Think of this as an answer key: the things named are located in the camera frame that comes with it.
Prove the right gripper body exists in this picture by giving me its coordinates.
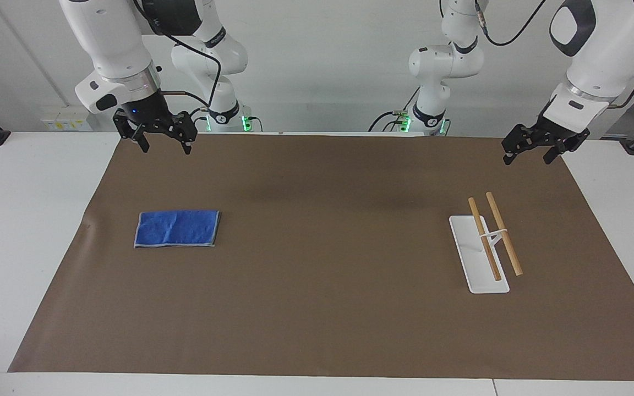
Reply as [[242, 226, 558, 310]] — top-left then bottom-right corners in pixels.
[[119, 90, 176, 132]]

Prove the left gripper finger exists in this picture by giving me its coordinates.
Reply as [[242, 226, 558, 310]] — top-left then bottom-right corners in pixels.
[[542, 136, 577, 165], [501, 123, 549, 166]]

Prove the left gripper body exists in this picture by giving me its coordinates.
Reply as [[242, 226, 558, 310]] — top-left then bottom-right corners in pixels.
[[537, 97, 591, 146]]

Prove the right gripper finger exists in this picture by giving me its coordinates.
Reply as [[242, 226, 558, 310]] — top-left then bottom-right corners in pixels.
[[113, 109, 150, 154], [165, 111, 197, 155]]

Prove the blue folded towel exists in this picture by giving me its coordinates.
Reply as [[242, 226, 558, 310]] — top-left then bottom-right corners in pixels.
[[134, 210, 222, 249]]

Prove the white rack with wooden bars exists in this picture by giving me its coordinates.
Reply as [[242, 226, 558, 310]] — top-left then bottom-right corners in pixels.
[[449, 191, 524, 295]]

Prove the white wall socket strip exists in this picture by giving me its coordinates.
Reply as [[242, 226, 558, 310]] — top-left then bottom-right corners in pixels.
[[40, 111, 94, 132]]

